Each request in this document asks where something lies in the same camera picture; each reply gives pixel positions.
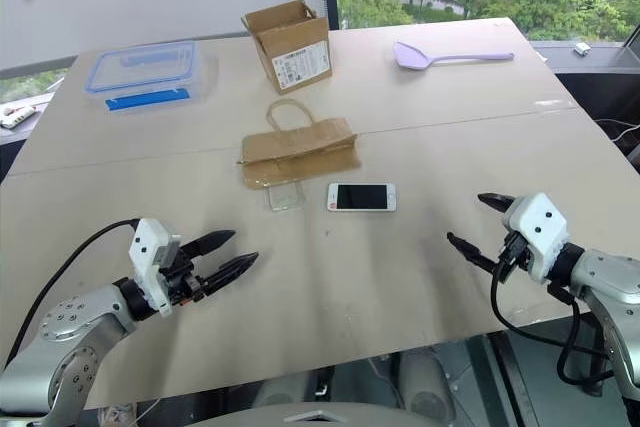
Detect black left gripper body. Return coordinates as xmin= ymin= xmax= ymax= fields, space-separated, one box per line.
xmin=159 ymin=249 xmax=207 ymax=307

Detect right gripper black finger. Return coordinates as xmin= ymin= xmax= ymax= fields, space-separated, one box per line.
xmin=477 ymin=191 xmax=515 ymax=221
xmin=445 ymin=231 xmax=502 ymax=273

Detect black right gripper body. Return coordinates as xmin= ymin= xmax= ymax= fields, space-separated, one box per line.
xmin=496 ymin=230 xmax=532 ymax=283

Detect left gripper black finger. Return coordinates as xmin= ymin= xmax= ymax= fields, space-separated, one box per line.
xmin=200 ymin=252 xmax=261 ymax=297
xmin=181 ymin=229 xmax=237 ymax=262

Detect small clear plastic piece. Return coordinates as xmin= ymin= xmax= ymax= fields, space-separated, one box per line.
xmin=264 ymin=181 xmax=306 ymax=212

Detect white smartphone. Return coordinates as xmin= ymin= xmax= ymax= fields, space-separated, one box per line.
xmin=327 ymin=182 xmax=398 ymax=213

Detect brown paper bag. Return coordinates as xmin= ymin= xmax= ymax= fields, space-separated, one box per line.
xmin=235 ymin=98 xmax=363 ymax=192

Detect grey rounded shape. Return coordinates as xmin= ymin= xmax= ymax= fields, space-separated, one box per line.
xmin=397 ymin=344 xmax=459 ymax=423
xmin=249 ymin=371 xmax=321 ymax=411

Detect lilac plastic rice spoon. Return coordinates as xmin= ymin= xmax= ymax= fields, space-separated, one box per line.
xmin=392 ymin=40 xmax=516 ymax=70

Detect grey robot torso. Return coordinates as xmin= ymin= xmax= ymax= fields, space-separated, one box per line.
xmin=212 ymin=400 xmax=454 ymax=427

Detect clear container with blue lid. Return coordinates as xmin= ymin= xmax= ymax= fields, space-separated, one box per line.
xmin=81 ymin=39 xmax=220 ymax=116

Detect open cardboard box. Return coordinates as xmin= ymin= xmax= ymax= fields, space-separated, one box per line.
xmin=240 ymin=0 xmax=334 ymax=96

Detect white and red packet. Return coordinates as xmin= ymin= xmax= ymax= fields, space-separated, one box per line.
xmin=0 ymin=103 xmax=39 ymax=130

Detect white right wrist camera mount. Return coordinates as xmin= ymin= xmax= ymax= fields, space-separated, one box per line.
xmin=501 ymin=191 xmax=572 ymax=284

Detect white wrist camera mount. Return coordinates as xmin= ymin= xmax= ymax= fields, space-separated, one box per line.
xmin=128 ymin=218 xmax=184 ymax=319
xmin=501 ymin=191 xmax=572 ymax=284

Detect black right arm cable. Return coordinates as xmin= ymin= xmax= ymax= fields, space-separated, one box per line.
xmin=489 ymin=241 xmax=622 ymax=388

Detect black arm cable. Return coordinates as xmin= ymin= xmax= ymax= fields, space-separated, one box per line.
xmin=0 ymin=218 xmax=143 ymax=373
xmin=489 ymin=241 xmax=622 ymax=388

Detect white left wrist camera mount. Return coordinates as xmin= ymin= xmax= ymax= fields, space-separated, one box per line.
xmin=128 ymin=218 xmax=184 ymax=319

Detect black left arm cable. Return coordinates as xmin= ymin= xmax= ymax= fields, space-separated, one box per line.
xmin=0 ymin=218 xmax=143 ymax=373

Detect thin white cable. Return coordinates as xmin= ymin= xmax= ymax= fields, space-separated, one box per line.
xmin=594 ymin=117 xmax=640 ymax=144

